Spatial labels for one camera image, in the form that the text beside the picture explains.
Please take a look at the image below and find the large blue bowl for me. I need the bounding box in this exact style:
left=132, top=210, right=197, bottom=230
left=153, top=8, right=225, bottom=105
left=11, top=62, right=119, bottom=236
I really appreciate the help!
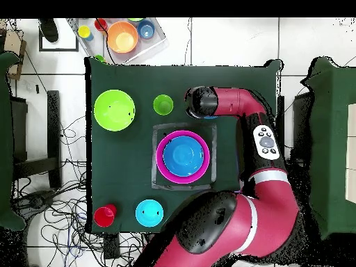
left=162, top=135, right=204, bottom=177

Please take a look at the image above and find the large pink bowl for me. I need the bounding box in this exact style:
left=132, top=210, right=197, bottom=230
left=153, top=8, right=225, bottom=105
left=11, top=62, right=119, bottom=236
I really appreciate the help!
left=156, top=129, right=211, bottom=184

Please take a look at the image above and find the small cyan bowl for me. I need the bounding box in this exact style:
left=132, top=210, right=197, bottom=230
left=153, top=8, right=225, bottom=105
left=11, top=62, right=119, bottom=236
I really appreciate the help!
left=135, top=199, right=165, bottom=228

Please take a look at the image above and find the large green bowl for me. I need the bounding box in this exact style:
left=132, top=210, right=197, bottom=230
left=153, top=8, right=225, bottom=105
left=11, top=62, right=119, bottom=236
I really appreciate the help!
left=93, top=89, right=136, bottom=132

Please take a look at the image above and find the dark green table cloth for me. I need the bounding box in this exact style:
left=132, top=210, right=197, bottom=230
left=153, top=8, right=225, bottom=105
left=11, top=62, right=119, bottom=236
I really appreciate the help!
left=84, top=56, right=284, bottom=235

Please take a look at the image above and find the red cup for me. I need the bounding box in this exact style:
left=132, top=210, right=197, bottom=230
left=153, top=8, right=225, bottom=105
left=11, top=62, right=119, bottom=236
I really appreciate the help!
left=94, top=18, right=109, bottom=33
left=93, top=203, right=118, bottom=228

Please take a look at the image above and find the black power strip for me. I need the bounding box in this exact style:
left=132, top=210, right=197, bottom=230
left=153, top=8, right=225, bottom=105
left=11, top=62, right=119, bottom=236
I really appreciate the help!
left=103, top=233, right=121, bottom=259

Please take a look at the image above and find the blue cup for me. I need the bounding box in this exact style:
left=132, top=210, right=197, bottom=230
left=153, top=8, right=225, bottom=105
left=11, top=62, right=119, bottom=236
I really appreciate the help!
left=137, top=19, right=156, bottom=40

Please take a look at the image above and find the large orange bowl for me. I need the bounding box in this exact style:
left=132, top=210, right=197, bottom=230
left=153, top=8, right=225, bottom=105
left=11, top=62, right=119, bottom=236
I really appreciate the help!
left=106, top=21, right=139, bottom=54

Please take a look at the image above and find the clear plastic tray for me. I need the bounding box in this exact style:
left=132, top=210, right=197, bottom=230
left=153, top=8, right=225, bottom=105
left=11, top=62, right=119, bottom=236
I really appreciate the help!
left=67, top=17, right=168, bottom=65

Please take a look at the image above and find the yellow cup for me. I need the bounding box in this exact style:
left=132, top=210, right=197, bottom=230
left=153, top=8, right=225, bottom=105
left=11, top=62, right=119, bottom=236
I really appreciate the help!
left=78, top=25, right=95, bottom=42

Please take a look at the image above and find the black floor device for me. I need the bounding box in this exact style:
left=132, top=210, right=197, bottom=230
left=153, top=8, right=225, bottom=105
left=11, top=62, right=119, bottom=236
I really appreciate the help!
left=15, top=190, right=56, bottom=212

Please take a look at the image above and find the green covered side table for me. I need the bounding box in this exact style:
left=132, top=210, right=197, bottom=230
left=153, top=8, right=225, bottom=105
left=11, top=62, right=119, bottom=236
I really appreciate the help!
left=0, top=51, right=27, bottom=232
left=301, top=56, right=356, bottom=241

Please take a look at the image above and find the beige box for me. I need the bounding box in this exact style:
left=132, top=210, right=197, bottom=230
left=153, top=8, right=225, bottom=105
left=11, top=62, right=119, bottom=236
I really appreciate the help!
left=344, top=103, right=356, bottom=204

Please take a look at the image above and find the person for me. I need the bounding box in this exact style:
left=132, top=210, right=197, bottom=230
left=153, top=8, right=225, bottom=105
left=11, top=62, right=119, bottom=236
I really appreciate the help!
left=38, top=18, right=59, bottom=43

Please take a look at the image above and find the brown cardboard box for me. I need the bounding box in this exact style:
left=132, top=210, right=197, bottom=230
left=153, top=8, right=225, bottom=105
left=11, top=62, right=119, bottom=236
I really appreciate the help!
left=3, top=27, right=27, bottom=81

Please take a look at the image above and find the black cable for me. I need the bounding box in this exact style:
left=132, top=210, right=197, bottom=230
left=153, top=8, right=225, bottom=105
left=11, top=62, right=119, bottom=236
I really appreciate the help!
left=95, top=17, right=116, bottom=65

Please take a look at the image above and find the tangle of floor cables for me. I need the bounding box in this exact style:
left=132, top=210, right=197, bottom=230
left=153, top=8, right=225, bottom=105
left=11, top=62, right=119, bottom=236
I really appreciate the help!
left=12, top=115, right=152, bottom=267

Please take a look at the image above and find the black table leg frame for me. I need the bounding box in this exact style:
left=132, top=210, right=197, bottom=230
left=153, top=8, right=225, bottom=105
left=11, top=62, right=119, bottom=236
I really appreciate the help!
left=10, top=90, right=63, bottom=190
left=277, top=91, right=314, bottom=168

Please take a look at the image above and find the black floor tape frame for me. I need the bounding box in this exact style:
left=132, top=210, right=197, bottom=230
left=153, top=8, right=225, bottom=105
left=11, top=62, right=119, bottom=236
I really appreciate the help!
left=38, top=26, right=79, bottom=53

